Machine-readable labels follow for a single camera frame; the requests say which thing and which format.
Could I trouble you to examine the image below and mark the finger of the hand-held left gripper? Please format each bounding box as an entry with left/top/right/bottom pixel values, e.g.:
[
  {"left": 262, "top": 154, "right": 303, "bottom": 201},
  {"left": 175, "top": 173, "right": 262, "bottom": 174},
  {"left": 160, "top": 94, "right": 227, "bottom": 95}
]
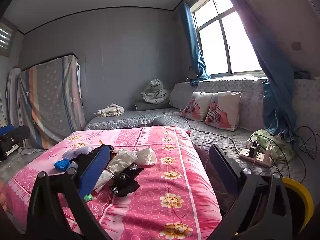
[{"left": 0, "top": 125, "right": 31, "bottom": 143}]

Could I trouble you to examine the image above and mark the crumpled cream cloth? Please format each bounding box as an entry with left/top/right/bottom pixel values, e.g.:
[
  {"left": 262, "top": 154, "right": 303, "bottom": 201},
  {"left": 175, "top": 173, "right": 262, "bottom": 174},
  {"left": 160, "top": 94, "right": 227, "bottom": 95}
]
[{"left": 95, "top": 103, "right": 125, "bottom": 118}]

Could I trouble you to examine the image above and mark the white hanging cloth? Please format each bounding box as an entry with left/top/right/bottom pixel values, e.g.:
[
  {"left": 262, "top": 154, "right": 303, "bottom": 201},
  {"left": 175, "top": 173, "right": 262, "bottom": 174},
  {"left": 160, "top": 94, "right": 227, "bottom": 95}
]
[{"left": 6, "top": 66, "right": 22, "bottom": 128}]

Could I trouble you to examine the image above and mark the sliding glass window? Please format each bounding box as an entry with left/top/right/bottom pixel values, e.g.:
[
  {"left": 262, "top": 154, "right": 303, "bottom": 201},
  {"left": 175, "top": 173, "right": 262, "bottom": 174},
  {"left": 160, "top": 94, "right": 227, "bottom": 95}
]
[{"left": 191, "top": 0, "right": 268, "bottom": 77}]

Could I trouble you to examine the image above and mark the grey quilted sofa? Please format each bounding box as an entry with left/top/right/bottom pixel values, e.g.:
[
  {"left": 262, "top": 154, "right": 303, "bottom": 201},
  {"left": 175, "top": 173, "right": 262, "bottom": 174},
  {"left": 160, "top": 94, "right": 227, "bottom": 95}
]
[{"left": 85, "top": 76, "right": 320, "bottom": 188}]

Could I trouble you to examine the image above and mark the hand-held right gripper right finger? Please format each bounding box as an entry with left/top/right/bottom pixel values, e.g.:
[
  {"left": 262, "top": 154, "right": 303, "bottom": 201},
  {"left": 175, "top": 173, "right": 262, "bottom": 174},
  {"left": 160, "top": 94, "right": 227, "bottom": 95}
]
[{"left": 209, "top": 144, "right": 293, "bottom": 240}]

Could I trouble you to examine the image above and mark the blue plastic bag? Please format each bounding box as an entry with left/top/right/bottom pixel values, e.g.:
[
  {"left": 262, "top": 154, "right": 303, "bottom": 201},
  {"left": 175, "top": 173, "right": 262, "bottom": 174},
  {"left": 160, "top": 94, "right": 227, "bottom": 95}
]
[{"left": 54, "top": 159, "right": 71, "bottom": 172}]

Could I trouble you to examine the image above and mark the white plush tiger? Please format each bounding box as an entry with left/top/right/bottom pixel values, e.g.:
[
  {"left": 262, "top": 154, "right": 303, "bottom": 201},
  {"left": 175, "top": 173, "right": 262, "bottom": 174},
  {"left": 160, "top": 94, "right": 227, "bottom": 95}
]
[{"left": 140, "top": 78, "right": 172, "bottom": 105}]

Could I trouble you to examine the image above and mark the white cup-shaped mask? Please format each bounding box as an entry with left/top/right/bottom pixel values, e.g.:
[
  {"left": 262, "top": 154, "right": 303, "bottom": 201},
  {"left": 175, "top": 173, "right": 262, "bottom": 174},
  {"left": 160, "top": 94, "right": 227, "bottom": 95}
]
[{"left": 135, "top": 147, "right": 157, "bottom": 166}]

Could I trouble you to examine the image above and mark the pink floral blanket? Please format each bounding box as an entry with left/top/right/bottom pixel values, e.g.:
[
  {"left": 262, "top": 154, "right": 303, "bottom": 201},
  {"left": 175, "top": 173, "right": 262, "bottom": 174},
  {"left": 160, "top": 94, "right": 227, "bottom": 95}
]
[{"left": 0, "top": 126, "right": 223, "bottom": 240}]

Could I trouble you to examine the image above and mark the long blue curtain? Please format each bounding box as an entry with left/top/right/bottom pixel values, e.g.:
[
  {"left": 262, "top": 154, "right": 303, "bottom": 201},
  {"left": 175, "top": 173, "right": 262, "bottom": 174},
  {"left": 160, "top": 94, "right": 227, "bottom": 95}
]
[{"left": 219, "top": 0, "right": 298, "bottom": 143}]

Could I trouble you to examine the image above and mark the black charger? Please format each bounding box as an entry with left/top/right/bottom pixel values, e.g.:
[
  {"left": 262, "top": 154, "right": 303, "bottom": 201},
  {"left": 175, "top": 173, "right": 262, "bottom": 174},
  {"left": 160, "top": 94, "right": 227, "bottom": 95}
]
[{"left": 249, "top": 142, "right": 260, "bottom": 158}]

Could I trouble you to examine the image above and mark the white power strip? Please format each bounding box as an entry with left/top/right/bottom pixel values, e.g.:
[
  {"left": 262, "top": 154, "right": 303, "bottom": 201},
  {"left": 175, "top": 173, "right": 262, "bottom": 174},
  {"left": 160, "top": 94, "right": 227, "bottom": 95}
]
[{"left": 239, "top": 149, "right": 273, "bottom": 168}]

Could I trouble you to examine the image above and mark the louvred wall vent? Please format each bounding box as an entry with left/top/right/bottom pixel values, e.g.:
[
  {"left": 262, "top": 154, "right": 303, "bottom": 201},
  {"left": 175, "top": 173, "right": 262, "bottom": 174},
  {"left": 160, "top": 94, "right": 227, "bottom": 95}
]
[{"left": 0, "top": 21, "right": 14, "bottom": 57}]

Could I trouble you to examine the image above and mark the grey bolster cushion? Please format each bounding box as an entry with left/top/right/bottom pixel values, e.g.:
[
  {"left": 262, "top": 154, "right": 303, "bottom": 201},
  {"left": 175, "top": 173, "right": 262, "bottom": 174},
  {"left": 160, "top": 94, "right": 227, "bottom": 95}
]
[{"left": 134, "top": 102, "right": 173, "bottom": 112}]

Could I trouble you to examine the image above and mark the thin power strip cord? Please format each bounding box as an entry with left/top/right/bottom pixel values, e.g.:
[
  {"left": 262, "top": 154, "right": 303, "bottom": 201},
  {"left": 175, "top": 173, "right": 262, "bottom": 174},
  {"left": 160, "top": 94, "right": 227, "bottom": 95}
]
[{"left": 180, "top": 110, "right": 241, "bottom": 152}]

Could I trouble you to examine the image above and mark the white plastic bag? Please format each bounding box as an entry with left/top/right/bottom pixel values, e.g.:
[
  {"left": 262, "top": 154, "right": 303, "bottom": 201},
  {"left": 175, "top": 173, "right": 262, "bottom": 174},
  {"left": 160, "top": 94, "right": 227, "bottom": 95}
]
[{"left": 94, "top": 149, "right": 138, "bottom": 192}]

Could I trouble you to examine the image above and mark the yellow rimmed bin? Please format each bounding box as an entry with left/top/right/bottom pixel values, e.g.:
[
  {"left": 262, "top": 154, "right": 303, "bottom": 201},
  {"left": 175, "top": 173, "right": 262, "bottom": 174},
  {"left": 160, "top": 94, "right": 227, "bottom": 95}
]
[{"left": 281, "top": 176, "right": 314, "bottom": 233}]

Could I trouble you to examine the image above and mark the black cable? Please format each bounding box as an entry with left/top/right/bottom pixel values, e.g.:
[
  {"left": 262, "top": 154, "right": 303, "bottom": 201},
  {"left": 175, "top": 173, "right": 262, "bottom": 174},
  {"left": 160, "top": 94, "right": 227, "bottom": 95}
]
[{"left": 274, "top": 126, "right": 320, "bottom": 183}]

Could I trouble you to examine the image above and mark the striped cloth covered cabinet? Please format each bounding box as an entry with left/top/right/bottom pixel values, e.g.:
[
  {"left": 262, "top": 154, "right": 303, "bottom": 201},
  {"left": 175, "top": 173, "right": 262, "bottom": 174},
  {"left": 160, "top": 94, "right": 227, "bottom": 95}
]
[{"left": 19, "top": 52, "right": 87, "bottom": 149}]

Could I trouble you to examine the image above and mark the baby print pillow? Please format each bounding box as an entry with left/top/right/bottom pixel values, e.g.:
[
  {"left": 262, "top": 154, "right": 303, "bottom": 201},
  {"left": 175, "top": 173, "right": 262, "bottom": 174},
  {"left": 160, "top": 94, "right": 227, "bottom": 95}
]
[
  {"left": 180, "top": 91, "right": 213, "bottom": 122},
  {"left": 204, "top": 92, "right": 242, "bottom": 132}
]

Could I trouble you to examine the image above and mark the lavender plastic wrapper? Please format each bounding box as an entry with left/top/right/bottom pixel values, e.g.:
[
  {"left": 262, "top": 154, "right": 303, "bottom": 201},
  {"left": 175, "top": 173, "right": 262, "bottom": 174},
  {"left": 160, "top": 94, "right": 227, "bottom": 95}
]
[{"left": 62, "top": 146, "right": 93, "bottom": 159}]

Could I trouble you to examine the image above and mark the short blue curtain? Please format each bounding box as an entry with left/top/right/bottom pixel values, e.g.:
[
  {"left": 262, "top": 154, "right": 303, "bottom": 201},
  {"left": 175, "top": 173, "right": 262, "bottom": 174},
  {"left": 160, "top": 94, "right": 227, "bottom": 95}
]
[{"left": 179, "top": 2, "right": 210, "bottom": 85}]

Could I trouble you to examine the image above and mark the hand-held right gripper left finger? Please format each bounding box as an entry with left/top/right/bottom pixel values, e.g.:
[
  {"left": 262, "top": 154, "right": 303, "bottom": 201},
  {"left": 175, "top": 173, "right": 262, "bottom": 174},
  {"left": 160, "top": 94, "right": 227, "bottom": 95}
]
[{"left": 26, "top": 145, "right": 113, "bottom": 240}]

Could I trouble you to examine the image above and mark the crumpled green cloth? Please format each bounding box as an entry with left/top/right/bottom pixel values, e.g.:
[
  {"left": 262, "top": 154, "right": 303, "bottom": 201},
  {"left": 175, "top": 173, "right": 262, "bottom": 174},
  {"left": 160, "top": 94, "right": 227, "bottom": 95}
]
[{"left": 246, "top": 129, "right": 295, "bottom": 163}]

